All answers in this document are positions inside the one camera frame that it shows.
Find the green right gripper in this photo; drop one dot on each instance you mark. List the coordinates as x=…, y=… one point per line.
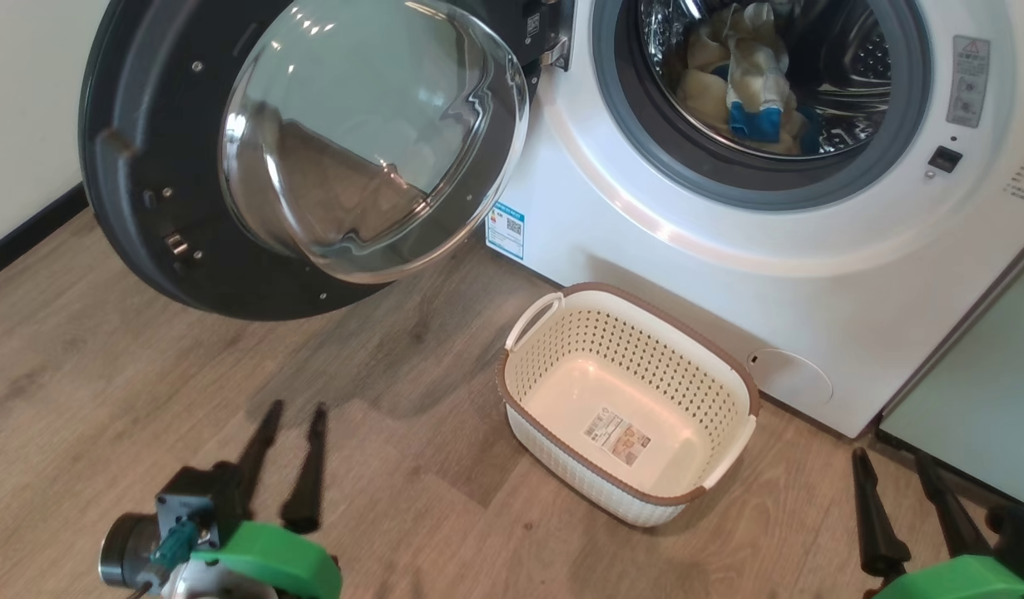
x=969, y=581

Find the pale green plain cabinet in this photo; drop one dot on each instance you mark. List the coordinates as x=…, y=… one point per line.
x=977, y=391

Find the white perforated basket brown rim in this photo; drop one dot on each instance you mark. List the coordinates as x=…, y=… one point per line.
x=561, y=466

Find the round dark glass washer door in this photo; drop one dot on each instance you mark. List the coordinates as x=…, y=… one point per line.
x=162, y=166

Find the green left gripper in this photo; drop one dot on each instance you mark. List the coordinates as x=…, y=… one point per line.
x=279, y=561

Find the black wall skirting board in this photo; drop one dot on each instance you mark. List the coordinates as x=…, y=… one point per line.
x=29, y=237

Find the pale yellow patterned garment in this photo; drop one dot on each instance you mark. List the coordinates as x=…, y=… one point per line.
x=701, y=93

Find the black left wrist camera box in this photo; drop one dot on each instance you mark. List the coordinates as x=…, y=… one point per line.
x=195, y=499

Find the black metal door hinge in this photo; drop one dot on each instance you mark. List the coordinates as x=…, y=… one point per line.
x=553, y=50

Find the white front-load washing machine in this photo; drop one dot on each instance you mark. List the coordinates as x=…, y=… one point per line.
x=728, y=283

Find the paper product label in basket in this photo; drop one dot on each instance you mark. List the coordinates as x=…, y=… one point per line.
x=616, y=436

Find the grey warning label sticker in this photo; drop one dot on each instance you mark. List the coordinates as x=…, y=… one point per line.
x=968, y=81

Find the round white filter cap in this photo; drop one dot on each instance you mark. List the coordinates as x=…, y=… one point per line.
x=790, y=376

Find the blue energy label sticker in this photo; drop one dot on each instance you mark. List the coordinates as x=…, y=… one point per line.
x=506, y=230

